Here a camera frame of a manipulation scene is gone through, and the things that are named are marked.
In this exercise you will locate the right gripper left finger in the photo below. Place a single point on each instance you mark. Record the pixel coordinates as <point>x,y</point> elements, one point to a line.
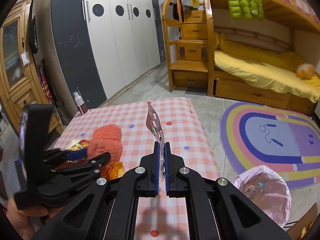
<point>107,209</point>

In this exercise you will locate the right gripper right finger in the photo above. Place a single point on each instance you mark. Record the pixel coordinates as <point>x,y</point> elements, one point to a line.
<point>216,209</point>

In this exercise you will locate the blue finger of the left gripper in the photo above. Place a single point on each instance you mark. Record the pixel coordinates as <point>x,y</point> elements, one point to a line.
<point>92,166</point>
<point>57,157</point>

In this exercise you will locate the pink transparent wrapper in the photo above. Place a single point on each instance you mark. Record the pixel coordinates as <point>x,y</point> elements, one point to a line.
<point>154,126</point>

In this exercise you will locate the red gift box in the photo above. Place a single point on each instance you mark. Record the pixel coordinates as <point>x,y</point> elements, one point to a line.
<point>75,145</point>

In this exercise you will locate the orange tangerine peel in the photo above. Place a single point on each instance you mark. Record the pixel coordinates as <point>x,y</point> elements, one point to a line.
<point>112,171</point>

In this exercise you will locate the pink trash bag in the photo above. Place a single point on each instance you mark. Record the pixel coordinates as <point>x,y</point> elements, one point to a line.
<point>267,190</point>

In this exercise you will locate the left hand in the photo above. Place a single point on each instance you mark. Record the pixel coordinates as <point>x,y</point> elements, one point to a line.
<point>20,218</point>

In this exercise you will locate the orange knitted cloth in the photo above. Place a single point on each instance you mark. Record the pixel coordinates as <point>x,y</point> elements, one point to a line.
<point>106,139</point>

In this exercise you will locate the white spray bottle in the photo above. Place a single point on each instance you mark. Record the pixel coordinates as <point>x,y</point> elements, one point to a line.
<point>80,102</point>

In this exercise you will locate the wooden glass-door cabinet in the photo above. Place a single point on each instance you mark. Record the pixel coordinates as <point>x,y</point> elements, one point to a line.
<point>20,84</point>

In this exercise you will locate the rainbow purple rug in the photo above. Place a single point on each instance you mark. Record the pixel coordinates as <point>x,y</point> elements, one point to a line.
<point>285,141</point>

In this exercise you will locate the white and grey wardrobe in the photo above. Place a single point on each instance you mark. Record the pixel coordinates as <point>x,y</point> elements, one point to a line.
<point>97,47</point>

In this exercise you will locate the yellow bed sheet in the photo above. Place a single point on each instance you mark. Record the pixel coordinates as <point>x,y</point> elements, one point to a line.
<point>265,69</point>

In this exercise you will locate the orange plush toy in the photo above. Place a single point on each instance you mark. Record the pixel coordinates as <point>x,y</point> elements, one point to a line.
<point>305,71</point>

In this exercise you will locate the wooden stair drawers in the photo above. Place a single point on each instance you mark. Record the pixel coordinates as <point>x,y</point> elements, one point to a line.
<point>188,47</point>

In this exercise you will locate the green puffer jacket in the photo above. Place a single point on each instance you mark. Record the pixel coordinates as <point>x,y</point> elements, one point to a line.
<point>246,9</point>

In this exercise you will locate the wooden bunk bed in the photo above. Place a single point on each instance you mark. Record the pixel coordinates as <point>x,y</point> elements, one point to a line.
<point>224,85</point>

